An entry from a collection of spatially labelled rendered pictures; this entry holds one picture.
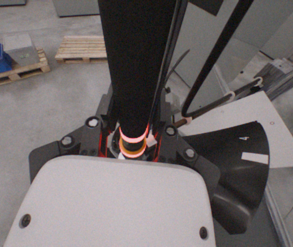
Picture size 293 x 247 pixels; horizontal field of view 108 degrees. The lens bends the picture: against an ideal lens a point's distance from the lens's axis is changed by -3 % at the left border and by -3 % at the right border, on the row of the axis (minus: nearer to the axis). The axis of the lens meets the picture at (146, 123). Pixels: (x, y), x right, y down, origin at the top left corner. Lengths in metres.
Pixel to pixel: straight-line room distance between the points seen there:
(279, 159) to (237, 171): 0.27
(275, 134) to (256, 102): 0.13
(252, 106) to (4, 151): 2.50
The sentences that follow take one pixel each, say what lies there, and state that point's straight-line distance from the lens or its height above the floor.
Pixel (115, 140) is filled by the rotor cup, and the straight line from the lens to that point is 0.43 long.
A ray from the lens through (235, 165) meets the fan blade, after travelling 0.24.
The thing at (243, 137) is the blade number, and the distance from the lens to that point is 0.29.
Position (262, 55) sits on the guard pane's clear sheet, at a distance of 1.07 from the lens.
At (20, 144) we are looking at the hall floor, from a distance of 2.27.
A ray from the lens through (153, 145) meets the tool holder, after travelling 0.22.
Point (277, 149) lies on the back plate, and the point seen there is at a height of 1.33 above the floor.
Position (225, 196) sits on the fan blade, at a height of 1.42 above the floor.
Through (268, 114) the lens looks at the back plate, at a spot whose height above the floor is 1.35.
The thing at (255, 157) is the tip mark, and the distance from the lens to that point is 0.25.
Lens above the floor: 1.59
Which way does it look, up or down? 59 degrees down
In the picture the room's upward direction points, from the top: 12 degrees clockwise
